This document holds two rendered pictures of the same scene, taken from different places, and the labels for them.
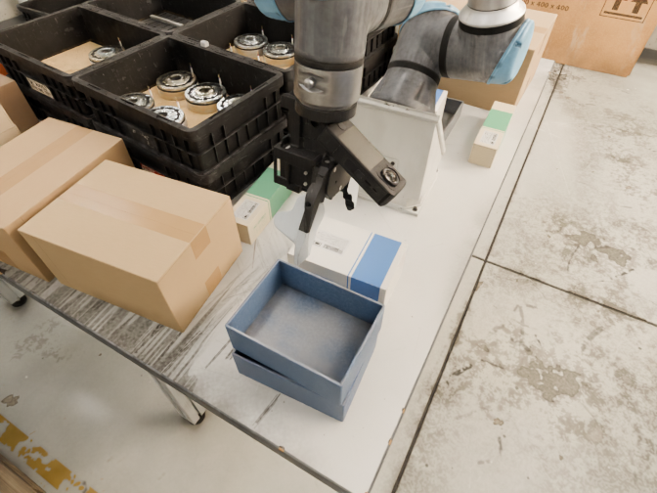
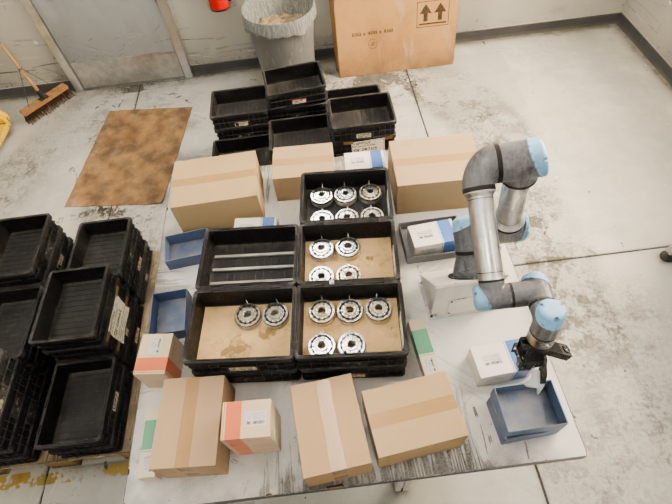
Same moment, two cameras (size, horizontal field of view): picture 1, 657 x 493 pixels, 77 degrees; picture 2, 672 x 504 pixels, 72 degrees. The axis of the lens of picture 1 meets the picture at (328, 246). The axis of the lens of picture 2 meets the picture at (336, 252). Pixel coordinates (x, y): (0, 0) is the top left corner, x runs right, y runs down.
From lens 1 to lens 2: 131 cm
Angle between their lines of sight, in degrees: 19
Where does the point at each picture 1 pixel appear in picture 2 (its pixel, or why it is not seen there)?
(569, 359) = not seen: hidden behind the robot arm
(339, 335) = (535, 400)
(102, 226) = (412, 427)
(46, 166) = (339, 417)
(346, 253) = (504, 360)
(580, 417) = (578, 337)
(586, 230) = not seen: hidden behind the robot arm
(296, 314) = (511, 404)
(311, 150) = (533, 355)
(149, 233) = (436, 415)
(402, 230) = (495, 322)
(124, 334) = (438, 466)
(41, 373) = not seen: outside the picture
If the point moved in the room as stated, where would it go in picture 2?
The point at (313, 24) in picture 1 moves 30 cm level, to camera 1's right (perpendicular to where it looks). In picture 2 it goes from (552, 334) to (622, 278)
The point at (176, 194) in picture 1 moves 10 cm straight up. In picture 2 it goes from (421, 387) to (423, 376)
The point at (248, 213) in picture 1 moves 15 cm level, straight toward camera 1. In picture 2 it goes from (434, 366) to (469, 391)
